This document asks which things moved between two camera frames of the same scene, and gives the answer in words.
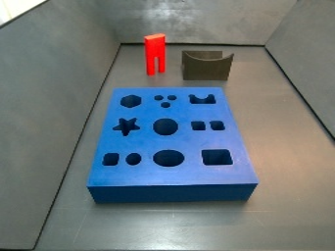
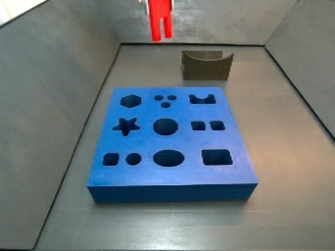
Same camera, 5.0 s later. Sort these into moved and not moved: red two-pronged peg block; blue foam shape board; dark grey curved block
Moved: red two-pronged peg block
Not moved: blue foam shape board; dark grey curved block
